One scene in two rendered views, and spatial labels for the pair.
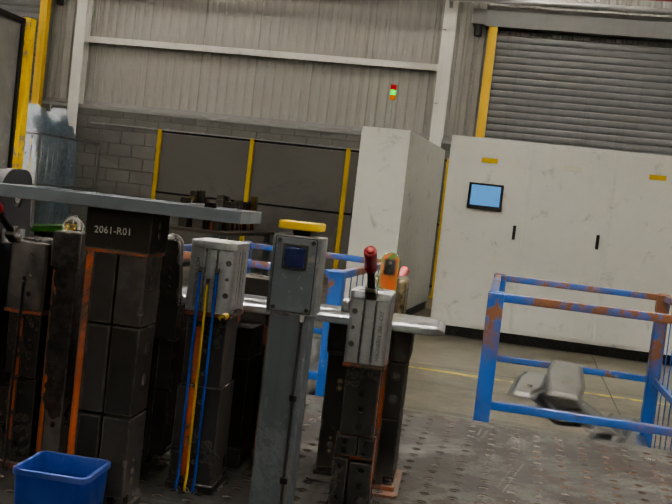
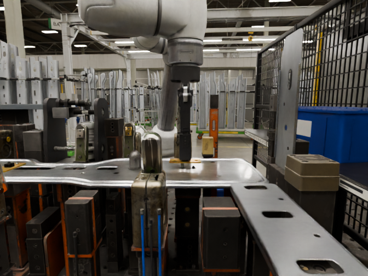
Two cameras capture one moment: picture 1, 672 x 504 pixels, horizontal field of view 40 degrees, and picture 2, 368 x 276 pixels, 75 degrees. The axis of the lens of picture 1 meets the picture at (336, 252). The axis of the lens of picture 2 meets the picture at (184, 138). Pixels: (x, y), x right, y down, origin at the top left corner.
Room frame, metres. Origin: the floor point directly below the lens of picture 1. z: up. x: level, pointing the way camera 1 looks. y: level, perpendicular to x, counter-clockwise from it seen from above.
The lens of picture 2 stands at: (2.41, 0.89, 1.18)
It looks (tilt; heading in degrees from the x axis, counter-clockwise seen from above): 9 degrees down; 173
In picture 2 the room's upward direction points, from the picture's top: straight up
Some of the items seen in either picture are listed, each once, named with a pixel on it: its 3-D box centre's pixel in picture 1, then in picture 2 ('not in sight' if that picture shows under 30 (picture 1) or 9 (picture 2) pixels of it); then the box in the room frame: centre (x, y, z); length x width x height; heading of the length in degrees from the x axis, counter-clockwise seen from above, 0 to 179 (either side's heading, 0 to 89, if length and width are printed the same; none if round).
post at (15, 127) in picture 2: (61, 351); (29, 178); (1.51, 0.43, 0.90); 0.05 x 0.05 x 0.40; 83
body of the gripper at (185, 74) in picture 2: not in sight; (185, 85); (1.80, 0.97, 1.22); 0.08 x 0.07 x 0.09; 173
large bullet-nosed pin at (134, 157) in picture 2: not in sight; (134, 161); (1.78, 0.83, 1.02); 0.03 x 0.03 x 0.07
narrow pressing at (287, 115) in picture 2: not in sight; (286, 104); (1.84, 1.22, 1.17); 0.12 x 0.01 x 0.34; 173
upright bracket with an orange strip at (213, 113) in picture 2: not in sight; (212, 170); (1.66, 1.08, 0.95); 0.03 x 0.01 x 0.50; 83
